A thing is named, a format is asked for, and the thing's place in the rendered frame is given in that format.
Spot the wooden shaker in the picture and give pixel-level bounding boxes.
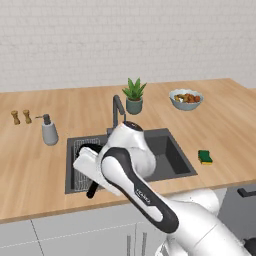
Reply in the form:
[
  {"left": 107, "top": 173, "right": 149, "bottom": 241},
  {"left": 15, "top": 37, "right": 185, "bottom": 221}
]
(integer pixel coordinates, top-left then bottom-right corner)
[
  {"left": 22, "top": 108, "right": 33, "bottom": 125},
  {"left": 10, "top": 109, "right": 22, "bottom": 126}
]

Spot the dark dishwasher handle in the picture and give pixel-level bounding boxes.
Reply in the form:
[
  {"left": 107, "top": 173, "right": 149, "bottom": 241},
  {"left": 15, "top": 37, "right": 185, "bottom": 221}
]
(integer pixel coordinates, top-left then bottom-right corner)
[{"left": 236, "top": 187, "right": 256, "bottom": 198}]

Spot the pale blue bowl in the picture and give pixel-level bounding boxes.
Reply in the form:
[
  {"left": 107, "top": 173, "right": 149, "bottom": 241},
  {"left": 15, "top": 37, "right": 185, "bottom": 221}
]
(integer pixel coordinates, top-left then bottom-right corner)
[{"left": 168, "top": 88, "right": 205, "bottom": 112}]

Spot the dark grey sink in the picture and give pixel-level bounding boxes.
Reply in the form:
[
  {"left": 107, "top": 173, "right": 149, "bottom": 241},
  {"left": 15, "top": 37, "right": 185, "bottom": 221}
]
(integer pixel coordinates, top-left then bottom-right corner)
[{"left": 64, "top": 127, "right": 199, "bottom": 195}]

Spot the grey bar cupboard handle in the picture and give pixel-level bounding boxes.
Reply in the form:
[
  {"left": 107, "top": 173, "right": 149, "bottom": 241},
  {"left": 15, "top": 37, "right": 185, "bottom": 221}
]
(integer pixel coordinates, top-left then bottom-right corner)
[
  {"left": 141, "top": 232, "right": 148, "bottom": 256},
  {"left": 125, "top": 234, "right": 132, "bottom": 256}
]

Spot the pale grey cupboard door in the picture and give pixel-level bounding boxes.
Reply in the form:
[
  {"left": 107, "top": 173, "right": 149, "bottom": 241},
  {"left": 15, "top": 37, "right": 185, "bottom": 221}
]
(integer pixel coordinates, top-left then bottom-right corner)
[
  {"left": 30, "top": 203, "right": 138, "bottom": 256},
  {"left": 134, "top": 218, "right": 168, "bottom": 256},
  {"left": 0, "top": 219, "right": 45, "bottom": 256}
]

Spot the black pan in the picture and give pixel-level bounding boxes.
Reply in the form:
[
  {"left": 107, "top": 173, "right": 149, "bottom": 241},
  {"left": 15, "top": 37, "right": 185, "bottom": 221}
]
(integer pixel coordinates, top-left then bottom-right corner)
[{"left": 77, "top": 143, "right": 105, "bottom": 200}]

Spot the orange and yellow food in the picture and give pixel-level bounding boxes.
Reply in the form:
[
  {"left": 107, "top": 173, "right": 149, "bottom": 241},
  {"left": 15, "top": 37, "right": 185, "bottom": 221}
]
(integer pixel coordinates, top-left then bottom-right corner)
[{"left": 173, "top": 93, "right": 202, "bottom": 104}]

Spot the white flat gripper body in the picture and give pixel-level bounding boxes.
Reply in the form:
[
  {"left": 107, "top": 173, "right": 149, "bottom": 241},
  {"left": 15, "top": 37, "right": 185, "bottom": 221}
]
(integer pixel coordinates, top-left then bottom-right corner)
[{"left": 72, "top": 146, "right": 123, "bottom": 197}]

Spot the green plant in grey pot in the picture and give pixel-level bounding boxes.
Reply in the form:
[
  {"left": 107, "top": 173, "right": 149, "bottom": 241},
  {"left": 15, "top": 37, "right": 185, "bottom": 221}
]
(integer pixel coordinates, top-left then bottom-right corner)
[{"left": 121, "top": 77, "right": 148, "bottom": 116}]

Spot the dark grey tap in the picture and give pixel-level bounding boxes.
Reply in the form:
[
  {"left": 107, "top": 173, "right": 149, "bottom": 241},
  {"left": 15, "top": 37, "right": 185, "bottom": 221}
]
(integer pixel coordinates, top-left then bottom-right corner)
[{"left": 106, "top": 94, "right": 128, "bottom": 135}]

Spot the grey soap dispenser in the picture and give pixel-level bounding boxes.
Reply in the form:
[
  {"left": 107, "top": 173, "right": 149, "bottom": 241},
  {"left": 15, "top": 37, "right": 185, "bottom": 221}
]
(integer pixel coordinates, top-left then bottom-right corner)
[{"left": 35, "top": 113, "right": 60, "bottom": 147}]

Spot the wire sink rack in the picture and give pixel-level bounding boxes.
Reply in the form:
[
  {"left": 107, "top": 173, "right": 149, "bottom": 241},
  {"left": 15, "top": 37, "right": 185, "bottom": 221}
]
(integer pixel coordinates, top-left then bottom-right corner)
[{"left": 72, "top": 137, "right": 102, "bottom": 193}]

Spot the grey dishwasher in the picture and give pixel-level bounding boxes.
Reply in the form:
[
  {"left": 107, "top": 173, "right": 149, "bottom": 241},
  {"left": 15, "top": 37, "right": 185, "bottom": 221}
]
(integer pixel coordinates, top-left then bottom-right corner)
[{"left": 217, "top": 184, "right": 256, "bottom": 256}]

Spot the green and yellow sponge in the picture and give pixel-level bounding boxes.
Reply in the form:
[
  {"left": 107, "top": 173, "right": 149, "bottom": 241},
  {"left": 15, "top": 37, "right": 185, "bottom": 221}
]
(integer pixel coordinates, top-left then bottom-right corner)
[{"left": 197, "top": 149, "right": 214, "bottom": 166}]

